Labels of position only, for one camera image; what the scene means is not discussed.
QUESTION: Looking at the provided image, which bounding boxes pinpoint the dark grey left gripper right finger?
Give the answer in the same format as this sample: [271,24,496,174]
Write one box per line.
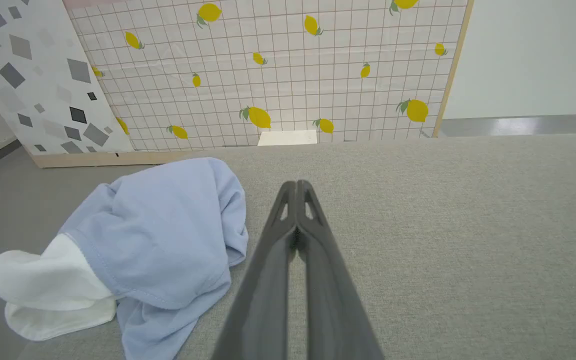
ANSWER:
[297,179,385,360]

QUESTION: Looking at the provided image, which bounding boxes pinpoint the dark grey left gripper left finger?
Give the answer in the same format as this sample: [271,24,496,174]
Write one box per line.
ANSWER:
[210,180,298,360]

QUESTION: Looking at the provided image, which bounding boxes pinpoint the light blue white-sleeved garment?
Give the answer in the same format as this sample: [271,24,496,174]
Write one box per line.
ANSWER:
[0,156,250,360]

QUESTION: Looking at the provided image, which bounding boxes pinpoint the grey fabric sofa cushion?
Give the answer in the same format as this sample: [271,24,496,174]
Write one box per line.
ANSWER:
[15,132,576,360]

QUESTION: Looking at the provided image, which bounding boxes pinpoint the light wooden base board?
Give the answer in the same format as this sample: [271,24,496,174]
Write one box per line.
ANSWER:
[30,149,260,169]

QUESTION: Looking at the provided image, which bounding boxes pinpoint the lemon print grid panel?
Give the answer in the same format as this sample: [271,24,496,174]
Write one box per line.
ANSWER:
[63,0,475,153]

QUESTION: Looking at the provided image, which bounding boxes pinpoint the grey terrazzo print panel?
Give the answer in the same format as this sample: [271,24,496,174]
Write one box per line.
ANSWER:
[0,0,135,156]

